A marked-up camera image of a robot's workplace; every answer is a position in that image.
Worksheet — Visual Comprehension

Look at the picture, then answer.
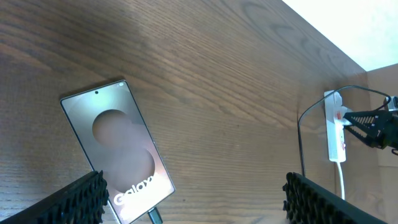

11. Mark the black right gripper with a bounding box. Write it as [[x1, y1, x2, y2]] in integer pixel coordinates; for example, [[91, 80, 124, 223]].
[[343, 110, 397, 149]]

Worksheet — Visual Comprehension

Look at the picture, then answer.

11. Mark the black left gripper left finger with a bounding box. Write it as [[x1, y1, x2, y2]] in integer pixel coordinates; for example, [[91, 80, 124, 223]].
[[1, 171, 109, 224]]

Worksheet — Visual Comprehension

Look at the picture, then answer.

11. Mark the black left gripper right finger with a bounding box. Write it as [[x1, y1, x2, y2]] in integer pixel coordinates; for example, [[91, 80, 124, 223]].
[[282, 172, 385, 224]]

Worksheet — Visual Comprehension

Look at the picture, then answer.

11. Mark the black charging cable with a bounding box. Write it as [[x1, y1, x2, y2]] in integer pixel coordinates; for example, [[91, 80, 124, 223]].
[[146, 85, 392, 224]]

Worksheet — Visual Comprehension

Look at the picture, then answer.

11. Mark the white USB charger adapter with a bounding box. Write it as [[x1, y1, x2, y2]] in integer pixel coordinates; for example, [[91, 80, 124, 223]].
[[333, 106, 352, 126]]

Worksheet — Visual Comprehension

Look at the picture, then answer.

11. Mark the white power strip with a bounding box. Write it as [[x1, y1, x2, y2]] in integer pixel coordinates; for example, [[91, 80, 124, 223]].
[[324, 91, 346, 162]]

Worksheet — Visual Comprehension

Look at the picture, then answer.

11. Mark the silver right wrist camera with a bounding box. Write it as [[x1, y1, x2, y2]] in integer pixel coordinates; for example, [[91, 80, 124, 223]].
[[385, 96, 398, 112]]

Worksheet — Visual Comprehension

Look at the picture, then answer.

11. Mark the white power strip cord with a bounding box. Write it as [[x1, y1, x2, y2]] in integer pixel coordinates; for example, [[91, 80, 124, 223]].
[[335, 161, 346, 200]]

